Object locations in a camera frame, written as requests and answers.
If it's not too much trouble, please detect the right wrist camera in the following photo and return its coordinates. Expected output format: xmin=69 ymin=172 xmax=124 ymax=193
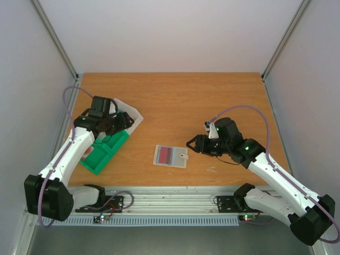
xmin=204 ymin=122 xmax=219 ymax=139

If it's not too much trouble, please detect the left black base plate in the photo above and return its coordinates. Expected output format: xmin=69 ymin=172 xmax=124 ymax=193
xmin=75 ymin=195 xmax=124 ymax=213

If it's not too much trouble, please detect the translucent white plastic box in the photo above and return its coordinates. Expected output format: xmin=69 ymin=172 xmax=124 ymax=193
xmin=114 ymin=98 xmax=143 ymax=135

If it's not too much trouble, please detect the right small circuit board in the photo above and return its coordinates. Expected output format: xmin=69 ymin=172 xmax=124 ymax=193
xmin=239 ymin=214 xmax=258 ymax=222

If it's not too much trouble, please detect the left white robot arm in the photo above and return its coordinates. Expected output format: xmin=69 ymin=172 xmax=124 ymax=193
xmin=24 ymin=96 xmax=143 ymax=222

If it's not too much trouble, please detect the aluminium front rail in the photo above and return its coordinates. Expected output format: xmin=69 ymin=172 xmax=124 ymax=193
xmin=23 ymin=185 xmax=317 ymax=216

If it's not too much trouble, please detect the green plastic tray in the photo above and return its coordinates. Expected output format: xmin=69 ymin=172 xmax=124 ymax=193
xmin=79 ymin=131 xmax=130 ymax=175

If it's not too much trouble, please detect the left small circuit board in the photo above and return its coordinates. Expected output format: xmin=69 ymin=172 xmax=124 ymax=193
xmin=93 ymin=215 xmax=110 ymax=224

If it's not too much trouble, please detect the red dot card in tray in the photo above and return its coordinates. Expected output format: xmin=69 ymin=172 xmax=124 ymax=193
xmin=81 ymin=146 xmax=94 ymax=160

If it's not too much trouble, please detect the left aluminium corner post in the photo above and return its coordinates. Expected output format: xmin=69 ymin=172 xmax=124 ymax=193
xmin=30 ymin=0 xmax=79 ymax=81

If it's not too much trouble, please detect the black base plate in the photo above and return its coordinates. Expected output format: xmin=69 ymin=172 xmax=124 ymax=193
xmin=213 ymin=195 xmax=260 ymax=214
xmin=75 ymin=195 xmax=124 ymax=213

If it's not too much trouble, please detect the red striped card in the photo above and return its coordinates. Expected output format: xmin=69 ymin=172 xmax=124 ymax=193
xmin=156 ymin=146 xmax=173 ymax=165

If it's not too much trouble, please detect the grey slotted cable duct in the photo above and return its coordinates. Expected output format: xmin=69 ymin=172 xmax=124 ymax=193
xmin=53 ymin=215 xmax=239 ymax=227

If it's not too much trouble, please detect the aluminium corner post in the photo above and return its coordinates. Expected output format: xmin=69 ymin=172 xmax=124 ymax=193
xmin=30 ymin=0 xmax=79 ymax=81
xmin=261 ymin=0 xmax=312 ymax=83

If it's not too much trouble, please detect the beige card holder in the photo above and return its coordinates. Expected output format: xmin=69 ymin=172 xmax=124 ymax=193
xmin=153 ymin=145 xmax=189 ymax=168

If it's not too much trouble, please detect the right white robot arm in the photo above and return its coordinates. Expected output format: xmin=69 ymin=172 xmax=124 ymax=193
xmin=186 ymin=117 xmax=335 ymax=246

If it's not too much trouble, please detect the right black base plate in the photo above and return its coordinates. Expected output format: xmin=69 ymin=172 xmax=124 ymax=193
xmin=213 ymin=195 xmax=260 ymax=214

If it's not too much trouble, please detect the right aluminium corner post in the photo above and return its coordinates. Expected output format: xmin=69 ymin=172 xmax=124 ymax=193
xmin=261 ymin=0 xmax=312 ymax=83

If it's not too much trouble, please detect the small circuit board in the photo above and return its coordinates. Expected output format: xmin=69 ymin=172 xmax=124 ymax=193
xmin=93 ymin=215 xmax=110 ymax=224
xmin=239 ymin=214 xmax=258 ymax=222

